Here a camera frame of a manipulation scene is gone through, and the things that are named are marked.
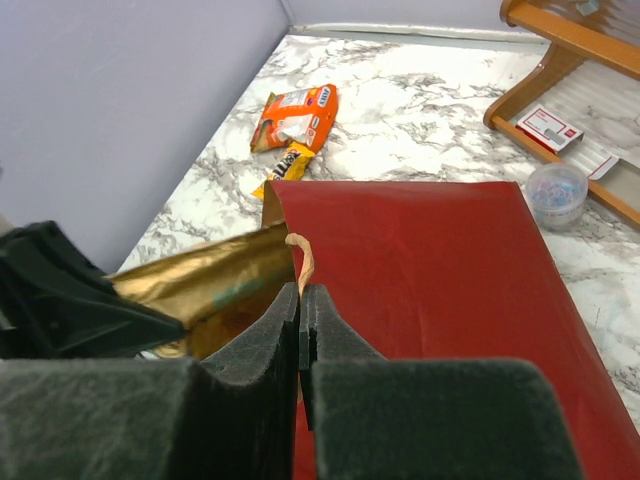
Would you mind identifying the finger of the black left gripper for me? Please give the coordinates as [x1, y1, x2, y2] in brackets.
[1, 221, 186, 359]

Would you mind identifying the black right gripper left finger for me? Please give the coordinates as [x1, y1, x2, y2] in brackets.
[1, 283, 299, 479]

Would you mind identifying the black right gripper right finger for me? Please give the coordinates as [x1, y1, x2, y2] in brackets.
[299, 285, 584, 479]

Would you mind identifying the red paper bag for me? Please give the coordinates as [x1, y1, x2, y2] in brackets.
[263, 181, 639, 479]

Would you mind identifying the gold chips bag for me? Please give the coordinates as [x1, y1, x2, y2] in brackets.
[109, 223, 295, 360]

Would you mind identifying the yellow M&Ms packet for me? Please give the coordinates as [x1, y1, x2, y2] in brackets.
[252, 142, 315, 200]

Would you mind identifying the orange snack packet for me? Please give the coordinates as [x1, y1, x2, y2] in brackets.
[250, 84, 339, 153]

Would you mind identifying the small clear plastic cup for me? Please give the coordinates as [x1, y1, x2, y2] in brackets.
[524, 163, 589, 231]

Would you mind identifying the red white staples box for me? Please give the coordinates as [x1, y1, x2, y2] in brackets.
[515, 104, 584, 155]

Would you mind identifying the open small white box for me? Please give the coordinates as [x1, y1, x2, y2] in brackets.
[568, 143, 639, 195]

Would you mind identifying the orange wooden rack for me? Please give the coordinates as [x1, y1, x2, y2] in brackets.
[484, 1, 639, 227]

